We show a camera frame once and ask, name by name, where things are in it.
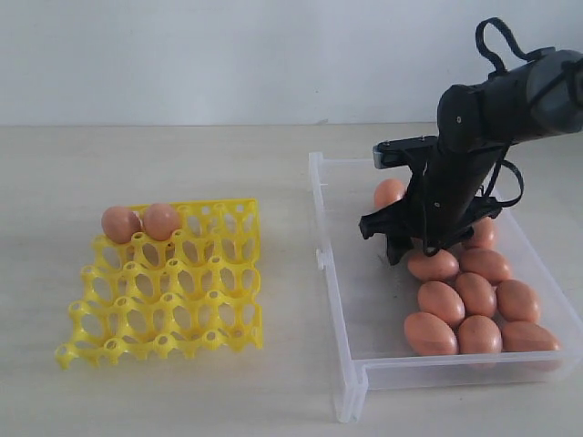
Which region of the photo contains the brown egg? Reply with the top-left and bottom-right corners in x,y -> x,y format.
501,321 -> 563,372
404,311 -> 458,356
496,279 -> 541,323
417,281 -> 465,329
101,206 -> 142,244
373,178 -> 405,209
407,250 -> 459,282
457,315 -> 503,354
463,217 -> 497,249
143,203 -> 180,241
459,248 -> 512,285
455,272 -> 497,318

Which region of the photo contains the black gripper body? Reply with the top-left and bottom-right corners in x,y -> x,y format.
405,149 -> 503,251

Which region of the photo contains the black cable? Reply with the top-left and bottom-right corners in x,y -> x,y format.
421,16 -> 575,257

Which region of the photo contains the yellow plastic egg tray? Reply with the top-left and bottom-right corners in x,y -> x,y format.
55,198 -> 263,369

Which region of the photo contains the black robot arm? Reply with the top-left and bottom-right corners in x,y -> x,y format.
359,50 -> 582,265

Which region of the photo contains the clear plastic bin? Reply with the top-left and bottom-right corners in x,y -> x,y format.
309,153 -> 582,422

